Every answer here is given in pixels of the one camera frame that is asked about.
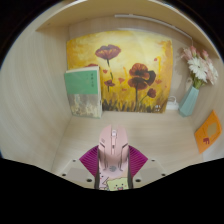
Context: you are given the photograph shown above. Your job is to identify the white light bar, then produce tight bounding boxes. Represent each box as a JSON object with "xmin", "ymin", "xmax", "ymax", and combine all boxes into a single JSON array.
[{"xmin": 113, "ymin": 13, "xmax": 195, "ymax": 47}]

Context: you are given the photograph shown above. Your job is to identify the pink and white flower bouquet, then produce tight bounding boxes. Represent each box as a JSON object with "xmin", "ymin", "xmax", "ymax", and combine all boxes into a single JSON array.
[{"xmin": 179, "ymin": 45, "xmax": 220, "ymax": 90}]

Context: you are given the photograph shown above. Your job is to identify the orange book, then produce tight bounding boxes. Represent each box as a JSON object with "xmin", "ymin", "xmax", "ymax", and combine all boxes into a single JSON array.
[{"xmin": 193, "ymin": 109, "xmax": 223, "ymax": 155}]

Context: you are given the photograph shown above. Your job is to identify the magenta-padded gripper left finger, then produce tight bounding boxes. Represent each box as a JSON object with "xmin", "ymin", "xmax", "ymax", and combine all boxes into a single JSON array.
[{"xmin": 59, "ymin": 144, "xmax": 101, "ymax": 191}]

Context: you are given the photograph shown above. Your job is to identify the light wooden shelf board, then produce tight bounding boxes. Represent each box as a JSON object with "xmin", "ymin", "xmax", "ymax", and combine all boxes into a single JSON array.
[{"xmin": 35, "ymin": 0, "xmax": 215, "ymax": 52}]

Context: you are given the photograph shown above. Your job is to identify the pink computer mouse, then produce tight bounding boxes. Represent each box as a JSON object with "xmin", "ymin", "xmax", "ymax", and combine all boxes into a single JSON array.
[{"xmin": 97, "ymin": 123, "xmax": 130, "ymax": 175}]

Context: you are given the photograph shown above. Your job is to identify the white power strip with cable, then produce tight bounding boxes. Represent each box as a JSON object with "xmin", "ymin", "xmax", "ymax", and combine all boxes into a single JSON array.
[{"xmin": 165, "ymin": 95, "xmax": 181, "ymax": 111}]

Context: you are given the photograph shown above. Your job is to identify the green and beige book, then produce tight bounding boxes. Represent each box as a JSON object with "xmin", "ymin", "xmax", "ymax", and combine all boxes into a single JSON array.
[{"xmin": 63, "ymin": 65, "xmax": 104, "ymax": 120}]

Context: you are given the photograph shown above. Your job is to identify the teal faceted vase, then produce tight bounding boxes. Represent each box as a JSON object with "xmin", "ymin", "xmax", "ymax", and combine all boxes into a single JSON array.
[{"xmin": 177, "ymin": 85, "xmax": 201, "ymax": 118}]

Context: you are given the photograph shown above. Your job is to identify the yellow poppy canvas painting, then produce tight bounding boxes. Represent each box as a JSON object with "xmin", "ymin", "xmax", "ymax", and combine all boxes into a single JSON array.
[{"xmin": 65, "ymin": 30, "xmax": 175, "ymax": 115}]

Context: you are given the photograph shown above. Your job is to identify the round blue-rimmed cartoon mouse pad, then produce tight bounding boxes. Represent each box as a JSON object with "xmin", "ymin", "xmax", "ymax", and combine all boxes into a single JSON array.
[{"xmin": 98, "ymin": 168, "xmax": 131, "ymax": 192}]

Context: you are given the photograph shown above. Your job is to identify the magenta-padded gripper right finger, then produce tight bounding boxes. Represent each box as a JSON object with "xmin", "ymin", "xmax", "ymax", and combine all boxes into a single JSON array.
[{"xmin": 127, "ymin": 144, "xmax": 167, "ymax": 190}]

